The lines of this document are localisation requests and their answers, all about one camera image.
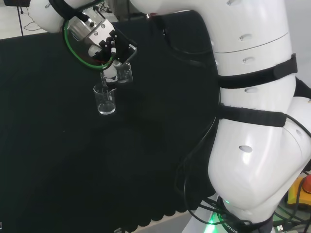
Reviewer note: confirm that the yellow stop button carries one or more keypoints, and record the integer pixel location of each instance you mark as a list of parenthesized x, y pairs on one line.
[(295, 194)]

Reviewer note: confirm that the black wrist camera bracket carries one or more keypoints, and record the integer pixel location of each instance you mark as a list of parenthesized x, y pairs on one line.
[(121, 48)]

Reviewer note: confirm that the clear glass beaker with water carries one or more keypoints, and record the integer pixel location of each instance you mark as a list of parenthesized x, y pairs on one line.
[(125, 74)]

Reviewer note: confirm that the clear graduated glass beaker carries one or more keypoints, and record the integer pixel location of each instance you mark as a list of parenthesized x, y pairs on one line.
[(105, 102)]

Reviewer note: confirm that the black bench cloth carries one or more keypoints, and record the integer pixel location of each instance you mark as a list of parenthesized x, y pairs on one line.
[(73, 145)]

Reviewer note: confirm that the black stand pole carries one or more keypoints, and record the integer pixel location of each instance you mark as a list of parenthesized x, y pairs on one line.
[(21, 21)]

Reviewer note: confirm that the black box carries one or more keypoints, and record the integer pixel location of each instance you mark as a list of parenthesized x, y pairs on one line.
[(17, 3)]

